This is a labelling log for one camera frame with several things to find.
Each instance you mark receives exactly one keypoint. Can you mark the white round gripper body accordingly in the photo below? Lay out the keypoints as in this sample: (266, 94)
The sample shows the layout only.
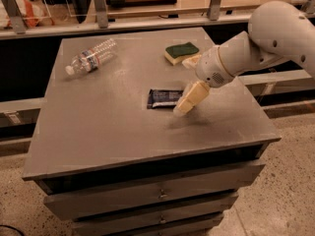
(210, 68)

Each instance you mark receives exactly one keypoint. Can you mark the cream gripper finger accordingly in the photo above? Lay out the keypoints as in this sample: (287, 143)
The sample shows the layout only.
(193, 94)
(191, 62)

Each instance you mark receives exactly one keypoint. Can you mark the dark blue rxbar wrapper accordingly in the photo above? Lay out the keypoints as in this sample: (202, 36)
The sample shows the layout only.
(162, 98)

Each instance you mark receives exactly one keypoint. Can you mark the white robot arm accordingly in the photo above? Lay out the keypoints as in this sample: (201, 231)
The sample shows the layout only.
(277, 32)

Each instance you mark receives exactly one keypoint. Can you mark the clear plastic water bottle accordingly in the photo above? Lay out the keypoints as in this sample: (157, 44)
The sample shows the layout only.
(92, 58)

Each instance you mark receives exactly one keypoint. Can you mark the green yellow sponge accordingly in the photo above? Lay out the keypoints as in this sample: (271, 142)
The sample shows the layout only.
(179, 52)

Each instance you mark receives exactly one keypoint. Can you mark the grey drawer cabinet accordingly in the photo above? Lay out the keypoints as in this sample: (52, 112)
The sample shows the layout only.
(97, 130)

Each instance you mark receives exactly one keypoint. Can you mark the top grey drawer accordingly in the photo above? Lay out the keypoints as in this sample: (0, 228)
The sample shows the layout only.
(186, 184)

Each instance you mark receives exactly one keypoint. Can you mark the grey drawer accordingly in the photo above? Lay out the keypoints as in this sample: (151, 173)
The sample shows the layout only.
(177, 227)
(186, 184)
(139, 217)

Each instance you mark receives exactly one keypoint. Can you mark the orange white bag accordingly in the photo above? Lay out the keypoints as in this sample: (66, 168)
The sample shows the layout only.
(33, 15)

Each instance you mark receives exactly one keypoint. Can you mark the metal railing frame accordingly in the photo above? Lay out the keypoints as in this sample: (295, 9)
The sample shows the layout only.
(61, 20)

